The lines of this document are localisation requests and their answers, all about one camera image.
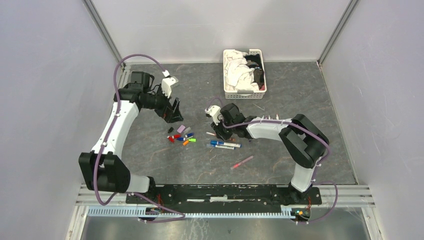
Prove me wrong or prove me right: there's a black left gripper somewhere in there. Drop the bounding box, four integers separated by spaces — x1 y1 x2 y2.
142 84 183 124

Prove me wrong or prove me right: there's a blue capped thick marker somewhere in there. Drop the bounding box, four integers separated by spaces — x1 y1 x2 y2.
210 140 242 148

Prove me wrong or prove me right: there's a clear blue ballpoint pen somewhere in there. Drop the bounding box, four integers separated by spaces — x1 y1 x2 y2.
206 143 235 150

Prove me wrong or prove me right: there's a clear purple pen cap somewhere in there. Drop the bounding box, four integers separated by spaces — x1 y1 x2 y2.
183 127 191 134

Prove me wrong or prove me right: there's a pink gel pen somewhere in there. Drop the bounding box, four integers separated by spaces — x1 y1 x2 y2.
230 155 254 170

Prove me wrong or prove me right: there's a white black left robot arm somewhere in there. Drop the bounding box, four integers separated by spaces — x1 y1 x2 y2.
78 71 183 204

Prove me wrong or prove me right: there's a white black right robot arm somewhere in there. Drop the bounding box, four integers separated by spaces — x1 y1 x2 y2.
204 103 331 204

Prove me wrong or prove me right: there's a white plastic basket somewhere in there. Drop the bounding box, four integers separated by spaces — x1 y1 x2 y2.
222 49 267 100

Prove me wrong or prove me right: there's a white cloth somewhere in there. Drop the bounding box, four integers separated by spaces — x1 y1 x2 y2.
223 49 260 92

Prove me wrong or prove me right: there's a black cloth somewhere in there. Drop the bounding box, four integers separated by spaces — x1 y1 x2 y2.
245 54 265 91

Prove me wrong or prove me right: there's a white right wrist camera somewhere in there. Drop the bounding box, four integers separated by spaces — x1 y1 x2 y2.
204 105 223 126

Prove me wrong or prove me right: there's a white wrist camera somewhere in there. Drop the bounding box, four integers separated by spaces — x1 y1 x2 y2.
161 76 179 99
204 105 223 126

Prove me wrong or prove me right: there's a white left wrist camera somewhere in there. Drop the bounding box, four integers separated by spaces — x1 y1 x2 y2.
161 76 179 99

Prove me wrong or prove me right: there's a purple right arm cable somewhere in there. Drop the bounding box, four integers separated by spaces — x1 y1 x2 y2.
205 96 339 225

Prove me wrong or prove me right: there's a white slotted cable duct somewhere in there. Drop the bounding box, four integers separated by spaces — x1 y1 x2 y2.
87 206 295 220

